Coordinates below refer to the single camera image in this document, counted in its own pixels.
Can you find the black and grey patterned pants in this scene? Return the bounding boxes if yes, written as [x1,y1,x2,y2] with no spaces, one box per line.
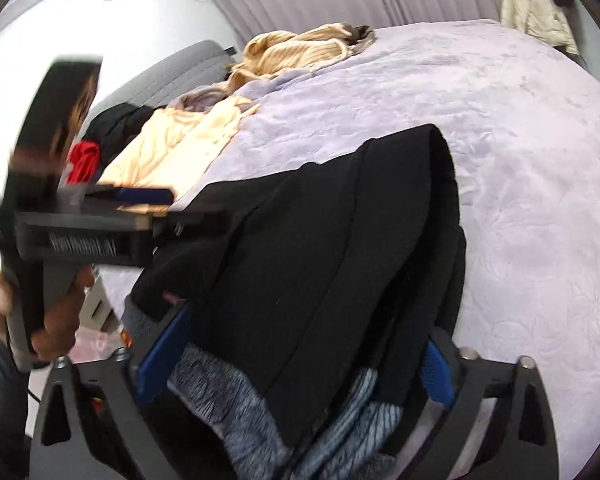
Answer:
[123,125,466,479]

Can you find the dark sleeve left forearm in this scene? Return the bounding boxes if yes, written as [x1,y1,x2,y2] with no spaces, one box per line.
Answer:
[0,339,31,479]

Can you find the red garment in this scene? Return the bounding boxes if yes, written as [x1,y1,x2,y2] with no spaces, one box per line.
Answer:
[66,140,100,185]

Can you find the black garment on headboard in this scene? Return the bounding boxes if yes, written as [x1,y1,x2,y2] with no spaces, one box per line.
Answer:
[82,103,160,183]

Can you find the orange peach garment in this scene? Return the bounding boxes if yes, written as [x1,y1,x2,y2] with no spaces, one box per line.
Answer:
[98,96,258,200]

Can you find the grey fleece garment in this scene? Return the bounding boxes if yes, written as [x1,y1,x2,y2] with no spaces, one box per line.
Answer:
[168,82,232,113]

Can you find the grey padded headboard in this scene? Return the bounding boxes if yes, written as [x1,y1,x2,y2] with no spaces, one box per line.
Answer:
[79,40,237,138]

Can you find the tan striped knit garment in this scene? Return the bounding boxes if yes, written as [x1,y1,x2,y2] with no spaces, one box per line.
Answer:
[221,23,376,93]

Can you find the lavender plush bed blanket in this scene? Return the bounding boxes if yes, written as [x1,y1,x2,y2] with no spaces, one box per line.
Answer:
[180,21,600,479]

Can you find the cream puffer jacket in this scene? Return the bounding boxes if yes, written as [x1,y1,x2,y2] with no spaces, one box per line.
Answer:
[500,0,580,56]

